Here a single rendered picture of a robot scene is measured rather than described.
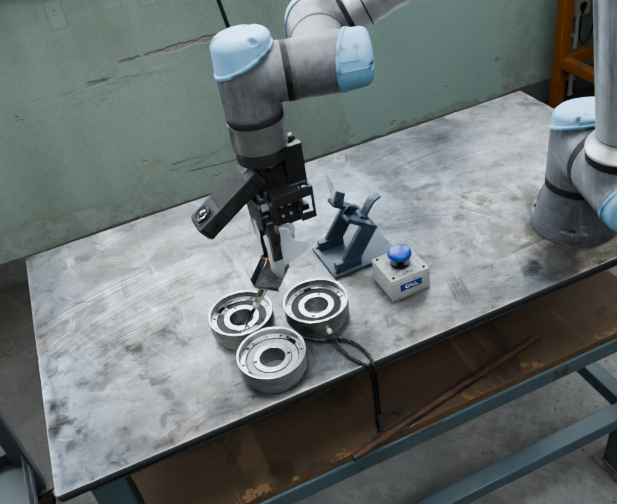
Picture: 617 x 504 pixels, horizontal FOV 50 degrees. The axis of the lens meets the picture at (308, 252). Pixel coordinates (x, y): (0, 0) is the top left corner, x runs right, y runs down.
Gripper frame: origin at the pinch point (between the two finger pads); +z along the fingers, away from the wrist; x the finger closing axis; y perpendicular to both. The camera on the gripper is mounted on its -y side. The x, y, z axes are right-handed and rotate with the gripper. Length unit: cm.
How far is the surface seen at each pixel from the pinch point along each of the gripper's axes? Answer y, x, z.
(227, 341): -9.7, -0.5, 10.4
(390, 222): 28.4, 15.8, 13.2
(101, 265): -24.7, 35.1, 13.0
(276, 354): -3.7, -5.8, 11.7
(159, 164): 3, 160, 62
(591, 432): 61, -11, 69
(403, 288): 19.8, -4.1, 10.9
